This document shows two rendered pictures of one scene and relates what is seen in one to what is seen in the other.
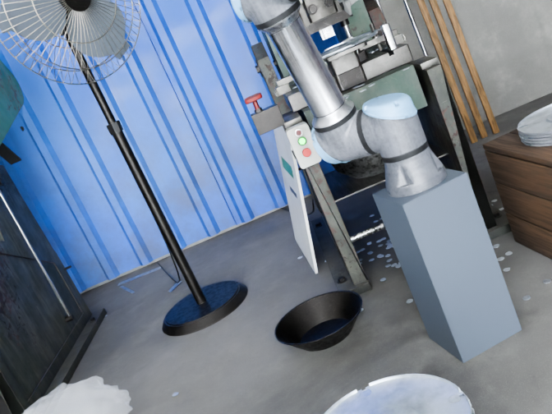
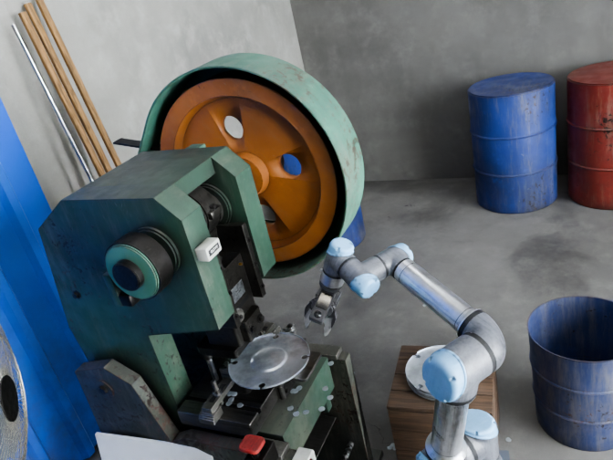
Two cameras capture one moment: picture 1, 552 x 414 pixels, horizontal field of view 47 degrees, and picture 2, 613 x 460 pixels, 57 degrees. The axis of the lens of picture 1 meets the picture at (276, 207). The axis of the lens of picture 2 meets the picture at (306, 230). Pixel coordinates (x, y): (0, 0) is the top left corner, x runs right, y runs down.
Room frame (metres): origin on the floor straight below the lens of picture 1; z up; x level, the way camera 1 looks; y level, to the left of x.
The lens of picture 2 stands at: (1.27, 0.92, 2.01)
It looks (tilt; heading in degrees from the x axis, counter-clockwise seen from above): 26 degrees down; 297
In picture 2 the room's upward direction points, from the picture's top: 13 degrees counter-clockwise
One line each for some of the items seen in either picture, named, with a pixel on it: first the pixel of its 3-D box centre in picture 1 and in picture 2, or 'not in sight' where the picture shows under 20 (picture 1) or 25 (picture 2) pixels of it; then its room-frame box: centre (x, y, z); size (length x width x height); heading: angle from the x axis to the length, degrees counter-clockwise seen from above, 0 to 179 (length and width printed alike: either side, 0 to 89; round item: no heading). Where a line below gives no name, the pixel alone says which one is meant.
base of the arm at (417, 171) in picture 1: (410, 165); not in sight; (1.51, -0.35, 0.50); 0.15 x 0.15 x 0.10
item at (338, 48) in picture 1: (337, 48); (268, 359); (2.20, -0.41, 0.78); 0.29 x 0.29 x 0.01
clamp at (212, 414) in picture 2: (292, 74); (215, 394); (2.34, -0.25, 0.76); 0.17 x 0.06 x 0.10; 87
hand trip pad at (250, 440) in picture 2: (256, 106); (254, 451); (2.12, -0.08, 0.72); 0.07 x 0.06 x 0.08; 177
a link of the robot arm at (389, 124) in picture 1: (391, 122); (475, 435); (1.51, -0.34, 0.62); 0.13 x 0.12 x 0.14; 53
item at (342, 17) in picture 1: (324, 26); (231, 337); (2.33, -0.42, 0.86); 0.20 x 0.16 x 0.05; 87
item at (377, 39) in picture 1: (378, 35); (262, 331); (2.32, -0.59, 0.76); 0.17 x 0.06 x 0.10; 87
